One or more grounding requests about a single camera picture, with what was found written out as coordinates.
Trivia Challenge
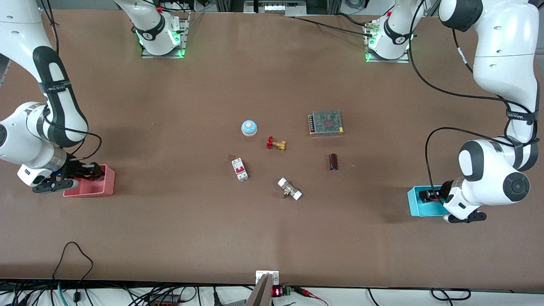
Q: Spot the pink plastic box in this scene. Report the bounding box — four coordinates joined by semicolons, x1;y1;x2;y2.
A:
63;165;115;198

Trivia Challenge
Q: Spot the cyan plastic box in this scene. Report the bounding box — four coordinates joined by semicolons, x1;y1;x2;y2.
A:
407;186;450;218

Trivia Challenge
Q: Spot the metal mesh power supply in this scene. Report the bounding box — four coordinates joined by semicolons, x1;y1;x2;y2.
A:
308;110;344;137

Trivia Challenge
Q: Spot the metal fitting with white caps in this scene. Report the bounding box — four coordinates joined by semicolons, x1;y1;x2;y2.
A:
277;177;303;201

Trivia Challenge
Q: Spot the white circuit breaker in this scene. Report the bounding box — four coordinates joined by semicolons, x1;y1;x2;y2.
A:
231;158;249;182

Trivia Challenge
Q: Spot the red clip lead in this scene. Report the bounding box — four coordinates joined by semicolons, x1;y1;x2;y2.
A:
293;287;330;306

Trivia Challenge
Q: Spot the white power strip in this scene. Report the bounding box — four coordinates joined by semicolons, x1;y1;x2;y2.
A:
254;0;306;17

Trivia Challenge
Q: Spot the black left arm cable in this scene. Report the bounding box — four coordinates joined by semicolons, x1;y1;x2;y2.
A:
408;0;540;207

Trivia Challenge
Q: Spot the black looped cable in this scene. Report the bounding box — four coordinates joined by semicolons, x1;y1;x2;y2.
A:
52;242;94;303

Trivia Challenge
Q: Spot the black coiled cable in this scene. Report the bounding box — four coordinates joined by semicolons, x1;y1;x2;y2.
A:
431;288;471;301

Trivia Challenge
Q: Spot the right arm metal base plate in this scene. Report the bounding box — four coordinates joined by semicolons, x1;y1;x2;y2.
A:
141;12;190;59

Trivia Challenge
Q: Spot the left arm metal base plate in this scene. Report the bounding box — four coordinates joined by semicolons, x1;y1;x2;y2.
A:
365;19;411;64

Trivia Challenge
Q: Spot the brass valve with red handle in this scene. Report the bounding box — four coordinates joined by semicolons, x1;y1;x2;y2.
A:
266;136;287;152

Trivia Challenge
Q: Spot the white mounting bracket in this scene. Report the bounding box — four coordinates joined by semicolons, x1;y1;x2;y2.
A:
255;270;280;285

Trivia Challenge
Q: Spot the black cable on table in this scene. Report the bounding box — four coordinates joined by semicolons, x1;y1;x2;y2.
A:
336;12;374;28
293;16;375;38

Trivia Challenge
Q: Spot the grey camera mount bar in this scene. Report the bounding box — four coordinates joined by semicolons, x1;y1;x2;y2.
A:
246;273;273;306

